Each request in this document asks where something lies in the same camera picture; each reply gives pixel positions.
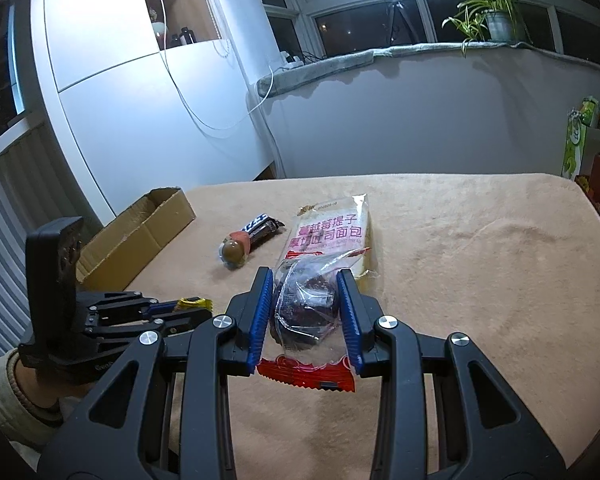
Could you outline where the black ring light tripod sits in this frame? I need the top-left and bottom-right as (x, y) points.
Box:
(387, 0), (418, 47)

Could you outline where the tan table cloth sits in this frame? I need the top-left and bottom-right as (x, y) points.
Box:
(124, 171), (600, 480)

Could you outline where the green snack bag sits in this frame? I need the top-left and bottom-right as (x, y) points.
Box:
(562, 96), (600, 181)

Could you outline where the yellow candy packet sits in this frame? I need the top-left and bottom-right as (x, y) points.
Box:
(173, 297), (213, 312)

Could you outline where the brown cardboard box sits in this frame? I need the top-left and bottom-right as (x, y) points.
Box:
(76, 188), (196, 292)

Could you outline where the white cabinet with shelf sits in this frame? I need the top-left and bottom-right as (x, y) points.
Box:
(31, 0), (282, 222)

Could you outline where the brown egg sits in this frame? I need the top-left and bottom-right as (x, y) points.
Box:
(219, 231), (251, 269)

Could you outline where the left hand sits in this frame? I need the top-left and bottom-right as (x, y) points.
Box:
(6, 350), (95, 428)

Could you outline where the white charging cable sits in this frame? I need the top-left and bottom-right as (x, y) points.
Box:
(147, 0), (276, 134)

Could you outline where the grey windowsill cloth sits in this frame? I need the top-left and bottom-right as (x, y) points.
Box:
(255, 39), (600, 99)

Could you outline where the potted spider plant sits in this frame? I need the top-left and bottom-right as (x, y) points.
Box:
(442, 0), (528, 58)

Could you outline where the white pink bread package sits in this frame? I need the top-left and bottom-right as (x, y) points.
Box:
(277, 193), (376, 280)

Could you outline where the beige left sleeve forearm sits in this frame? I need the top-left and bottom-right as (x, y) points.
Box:
(0, 349), (64, 452)

